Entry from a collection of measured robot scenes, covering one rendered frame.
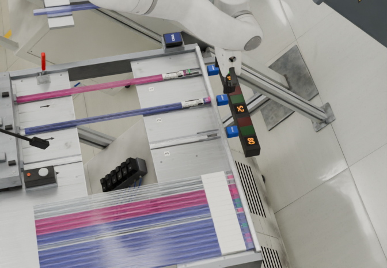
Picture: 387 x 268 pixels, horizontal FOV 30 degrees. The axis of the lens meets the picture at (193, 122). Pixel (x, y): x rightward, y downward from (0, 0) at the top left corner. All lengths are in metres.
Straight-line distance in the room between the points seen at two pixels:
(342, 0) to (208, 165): 0.56
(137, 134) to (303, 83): 0.73
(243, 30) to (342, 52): 1.12
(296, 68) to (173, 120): 0.94
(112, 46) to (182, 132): 1.31
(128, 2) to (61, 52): 1.69
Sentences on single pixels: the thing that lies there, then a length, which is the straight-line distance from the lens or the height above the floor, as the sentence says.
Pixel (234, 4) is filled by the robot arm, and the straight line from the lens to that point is 1.67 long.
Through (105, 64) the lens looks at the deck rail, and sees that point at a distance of 2.09.
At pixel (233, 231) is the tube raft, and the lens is 1.78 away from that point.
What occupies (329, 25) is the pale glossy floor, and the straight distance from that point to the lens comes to 2.80.
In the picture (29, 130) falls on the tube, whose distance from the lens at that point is 1.96.
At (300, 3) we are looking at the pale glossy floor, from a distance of 2.93.
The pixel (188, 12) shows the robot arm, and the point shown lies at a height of 1.09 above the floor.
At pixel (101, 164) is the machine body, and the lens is 2.44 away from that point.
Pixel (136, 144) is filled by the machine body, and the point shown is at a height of 0.62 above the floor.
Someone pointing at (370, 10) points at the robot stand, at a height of 0.51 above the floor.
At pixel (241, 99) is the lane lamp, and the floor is 0.65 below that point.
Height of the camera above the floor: 2.08
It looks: 42 degrees down
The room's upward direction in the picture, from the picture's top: 67 degrees counter-clockwise
